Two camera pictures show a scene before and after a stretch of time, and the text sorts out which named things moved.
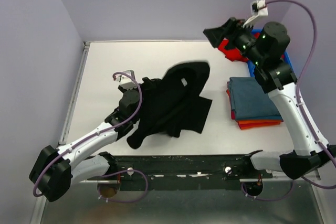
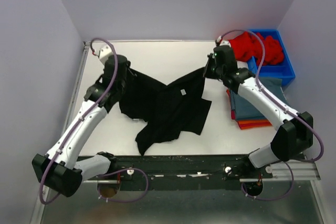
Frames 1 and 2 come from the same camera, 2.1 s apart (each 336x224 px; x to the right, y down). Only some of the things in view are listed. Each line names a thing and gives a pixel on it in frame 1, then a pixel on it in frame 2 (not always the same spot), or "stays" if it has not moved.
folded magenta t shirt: (233, 114) stays
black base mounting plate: (177, 172) stays
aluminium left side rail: (62, 139) stays
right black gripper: (232, 28) to (207, 73)
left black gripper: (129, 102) to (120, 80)
